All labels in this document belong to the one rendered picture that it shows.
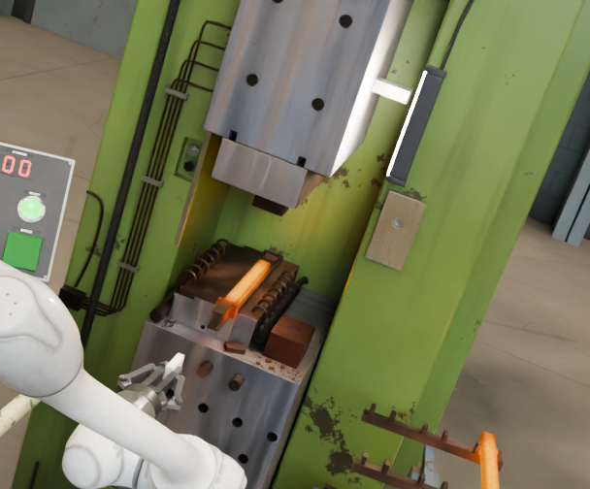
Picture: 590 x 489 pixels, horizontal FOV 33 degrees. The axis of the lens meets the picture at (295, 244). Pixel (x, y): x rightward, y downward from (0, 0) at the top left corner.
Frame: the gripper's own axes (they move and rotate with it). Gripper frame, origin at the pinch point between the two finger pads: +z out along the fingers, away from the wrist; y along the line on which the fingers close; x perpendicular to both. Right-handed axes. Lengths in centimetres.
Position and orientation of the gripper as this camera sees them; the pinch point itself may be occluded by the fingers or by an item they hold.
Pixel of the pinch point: (174, 367)
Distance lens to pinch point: 196.2
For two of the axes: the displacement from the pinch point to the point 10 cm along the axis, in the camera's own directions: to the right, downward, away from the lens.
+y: 9.2, 3.6, -1.2
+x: 3.1, -8.9, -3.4
